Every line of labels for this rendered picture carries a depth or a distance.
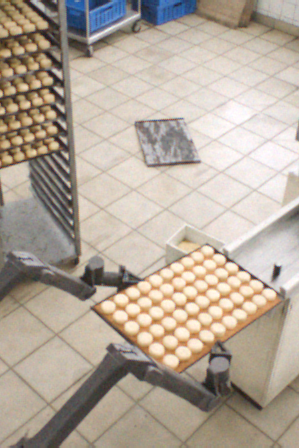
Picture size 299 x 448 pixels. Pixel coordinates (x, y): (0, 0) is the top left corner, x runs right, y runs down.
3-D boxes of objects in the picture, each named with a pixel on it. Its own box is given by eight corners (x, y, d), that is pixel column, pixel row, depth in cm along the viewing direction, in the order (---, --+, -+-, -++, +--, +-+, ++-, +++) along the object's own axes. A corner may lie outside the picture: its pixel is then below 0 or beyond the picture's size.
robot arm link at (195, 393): (115, 358, 165) (139, 383, 157) (128, 340, 165) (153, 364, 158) (190, 396, 196) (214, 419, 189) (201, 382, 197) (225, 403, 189)
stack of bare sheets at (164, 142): (134, 124, 496) (134, 121, 494) (183, 120, 502) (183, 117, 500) (147, 167, 451) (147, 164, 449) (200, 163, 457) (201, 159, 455)
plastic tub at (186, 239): (225, 262, 377) (227, 243, 366) (205, 283, 363) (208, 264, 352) (183, 242, 390) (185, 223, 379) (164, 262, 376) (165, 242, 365)
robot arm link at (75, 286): (12, 263, 189) (36, 284, 185) (24, 248, 190) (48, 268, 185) (69, 288, 229) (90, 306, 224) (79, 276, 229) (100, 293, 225)
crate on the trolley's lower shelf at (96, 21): (96, 6, 632) (96, -14, 619) (126, 15, 616) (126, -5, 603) (60, 23, 596) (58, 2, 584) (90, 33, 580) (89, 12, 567)
